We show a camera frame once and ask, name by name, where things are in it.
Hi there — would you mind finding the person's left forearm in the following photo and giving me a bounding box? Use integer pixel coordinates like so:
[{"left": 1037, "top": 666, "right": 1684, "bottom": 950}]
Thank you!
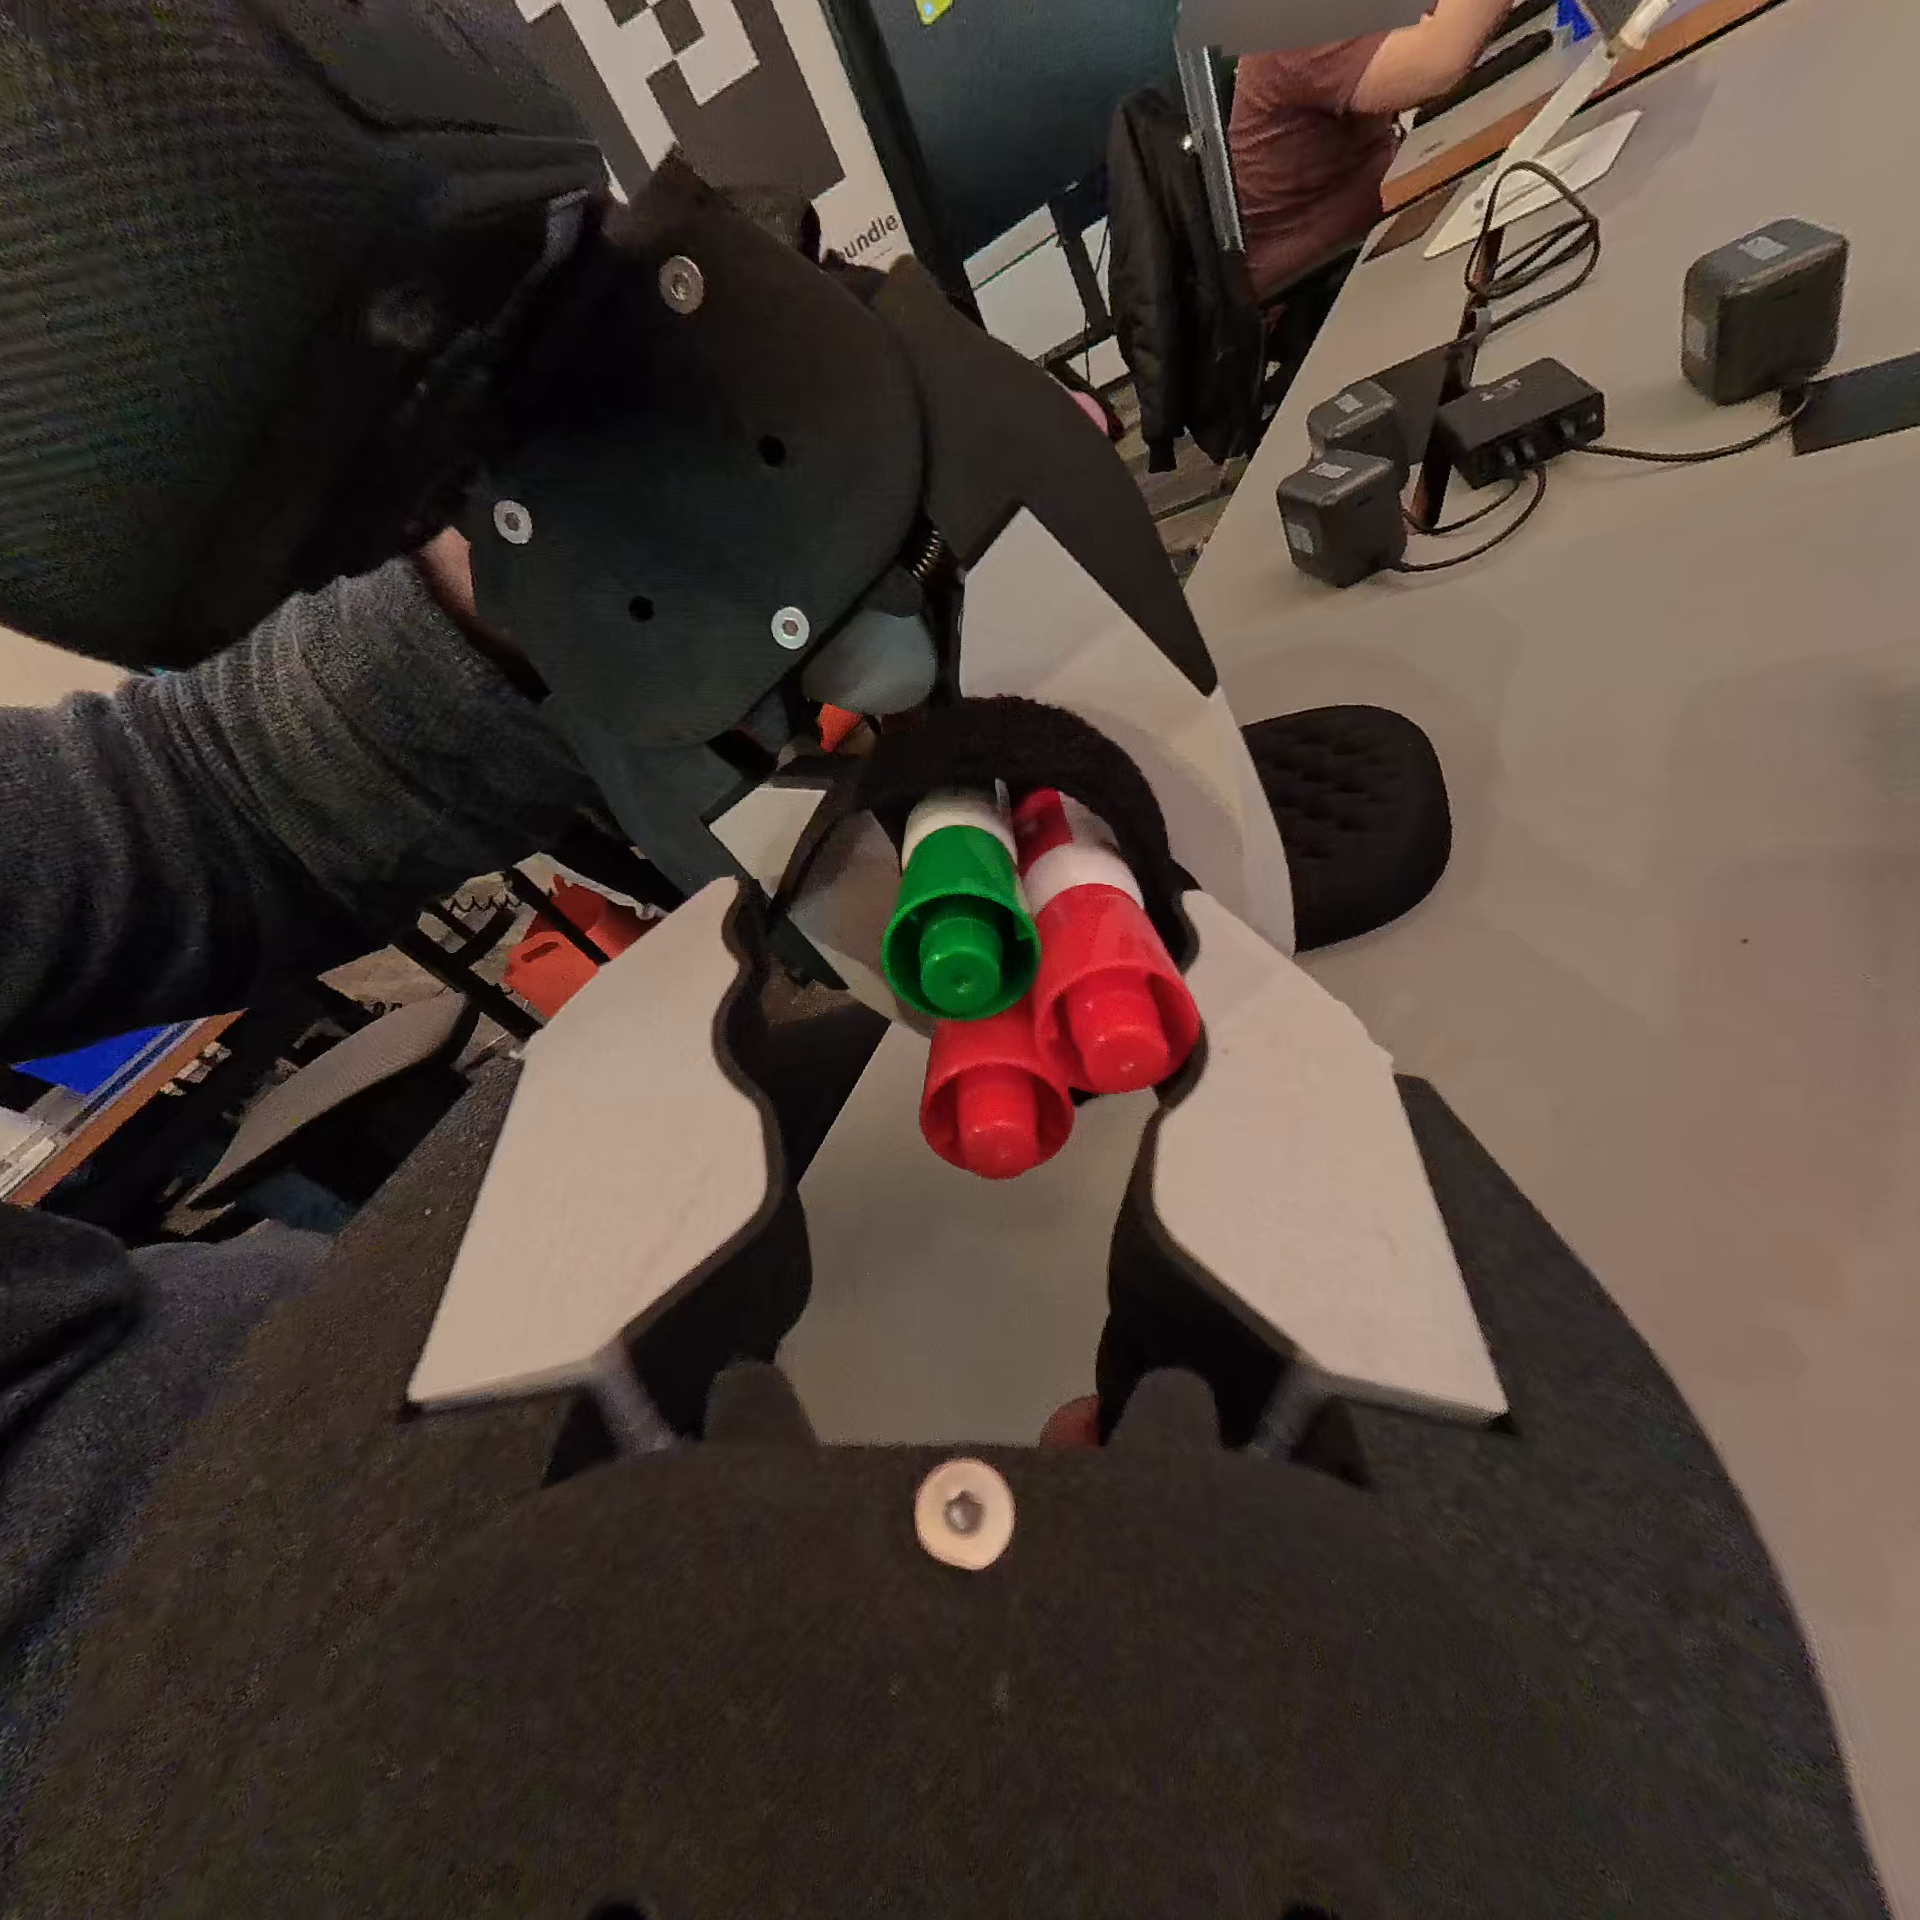
[{"left": 0, "top": 0, "right": 639, "bottom": 1058}]

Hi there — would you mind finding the person's dark clothing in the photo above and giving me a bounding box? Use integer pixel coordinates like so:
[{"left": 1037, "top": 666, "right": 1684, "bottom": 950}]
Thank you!
[{"left": 0, "top": 1049, "right": 529, "bottom": 1847}]

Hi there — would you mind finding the black upright stand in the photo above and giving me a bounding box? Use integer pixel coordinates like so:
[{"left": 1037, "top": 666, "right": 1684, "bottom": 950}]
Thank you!
[{"left": 1408, "top": 335, "right": 1488, "bottom": 537}]

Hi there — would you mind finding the white flat pad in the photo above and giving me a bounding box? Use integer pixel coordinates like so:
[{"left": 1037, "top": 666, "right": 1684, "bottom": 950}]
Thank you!
[{"left": 1420, "top": 111, "right": 1645, "bottom": 261}]

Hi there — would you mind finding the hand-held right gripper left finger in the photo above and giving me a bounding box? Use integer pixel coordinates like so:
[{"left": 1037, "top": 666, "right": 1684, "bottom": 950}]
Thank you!
[{"left": 405, "top": 878, "right": 807, "bottom": 1450}]

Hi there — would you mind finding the green marker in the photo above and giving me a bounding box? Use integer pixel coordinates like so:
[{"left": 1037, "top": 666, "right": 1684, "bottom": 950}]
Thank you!
[{"left": 880, "top": 786, "right": 1041, "bottom": 1025}]

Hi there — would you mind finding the black flat card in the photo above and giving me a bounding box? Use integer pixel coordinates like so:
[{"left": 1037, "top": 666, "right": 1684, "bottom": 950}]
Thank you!
[{"left": 1789, "top": 352, "right": 1920, "bottom": 456}]

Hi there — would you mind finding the black mesh pad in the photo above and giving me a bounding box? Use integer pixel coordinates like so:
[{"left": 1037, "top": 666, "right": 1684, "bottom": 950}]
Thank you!
[{"left": 1239, "top": 704, "right": 1456, "bottom": 957}]

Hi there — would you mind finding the black and white marker board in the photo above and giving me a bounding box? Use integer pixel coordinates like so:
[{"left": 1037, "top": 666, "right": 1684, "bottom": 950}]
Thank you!
[{"left": 515, "top": 0, "right": 904, "bottom": 281}]

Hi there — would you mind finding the red marker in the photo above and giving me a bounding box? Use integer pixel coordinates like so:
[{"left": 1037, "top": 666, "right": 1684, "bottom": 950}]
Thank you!
[
  {"left": 918, "top": 1001, "right": 1078, "bottom": 1184},
  {"left": 1012, "top": 786, "right": 1206, "bottom": 1096}
]

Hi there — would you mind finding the black jacket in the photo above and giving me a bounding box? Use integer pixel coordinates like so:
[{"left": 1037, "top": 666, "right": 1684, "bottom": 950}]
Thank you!
[{"left": 1107, "top": 74, "right": 1273, "bottom": 471}]

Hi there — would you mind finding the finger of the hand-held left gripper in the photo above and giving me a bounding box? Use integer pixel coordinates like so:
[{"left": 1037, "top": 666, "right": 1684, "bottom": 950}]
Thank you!
[
  {"left": 878, "top": 252, "right": 1297, "bottom": 962},
  {"left": 567, "top": 702, "right": 904, "bottom": 991}
]

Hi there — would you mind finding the black fuzzy strap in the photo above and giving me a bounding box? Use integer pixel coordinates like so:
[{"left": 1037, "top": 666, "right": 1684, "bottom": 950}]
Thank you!
[{"left": 760, "top": 692, "right": 1182, "bottom": 981}]

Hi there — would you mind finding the black hub box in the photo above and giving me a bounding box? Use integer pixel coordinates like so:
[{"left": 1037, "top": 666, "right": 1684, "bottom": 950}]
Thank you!
[{"left": 1431, "top": 353, "right": 1608, "bottom": 490}]

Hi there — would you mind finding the large black charger block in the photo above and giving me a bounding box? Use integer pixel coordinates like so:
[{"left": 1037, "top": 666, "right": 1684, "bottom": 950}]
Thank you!
[{"left": 1680, "top": 220, "right": 1852, "bottom": 409}]

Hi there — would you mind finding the black braided cable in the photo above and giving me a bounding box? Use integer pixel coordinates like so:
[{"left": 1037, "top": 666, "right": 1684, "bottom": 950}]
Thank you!
[{"left": 1575, "top": 385, "right": 1806, "bottom": 465}]

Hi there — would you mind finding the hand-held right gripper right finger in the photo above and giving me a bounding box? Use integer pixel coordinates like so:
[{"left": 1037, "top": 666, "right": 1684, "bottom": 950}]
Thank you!
[{"left": 1094, "top": 890, "right": 1513, "bottom": 1460}]

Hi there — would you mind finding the orange plastic box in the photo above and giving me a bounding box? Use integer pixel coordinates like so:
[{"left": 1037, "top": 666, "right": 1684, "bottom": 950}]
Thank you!
[{"left": 500, "top": 876, "right": 655, "bottom": 1024}]

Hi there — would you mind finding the dark monitor screen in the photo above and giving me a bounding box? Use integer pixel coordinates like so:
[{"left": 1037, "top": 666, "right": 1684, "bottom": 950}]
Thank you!
[{"left": 831, "top": 0, "right": 1204, "bottom": 289}]

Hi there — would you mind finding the black looped cable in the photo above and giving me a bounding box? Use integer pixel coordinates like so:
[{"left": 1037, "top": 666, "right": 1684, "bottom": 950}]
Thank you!
[{"left": 1468, "top": 157, "right": 1601, "bottom": 326}]

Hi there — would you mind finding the grey office chair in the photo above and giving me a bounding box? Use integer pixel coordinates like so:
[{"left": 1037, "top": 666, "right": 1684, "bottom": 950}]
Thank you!
[{"left": 191, "top": 990, "right": 484, "bottom": 1204}]

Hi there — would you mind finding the blue sheet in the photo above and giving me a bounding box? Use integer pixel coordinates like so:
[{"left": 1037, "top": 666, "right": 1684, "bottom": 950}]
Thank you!
[{"left": 12, "top": 1018, "right": 190, "bottom": 1098}]

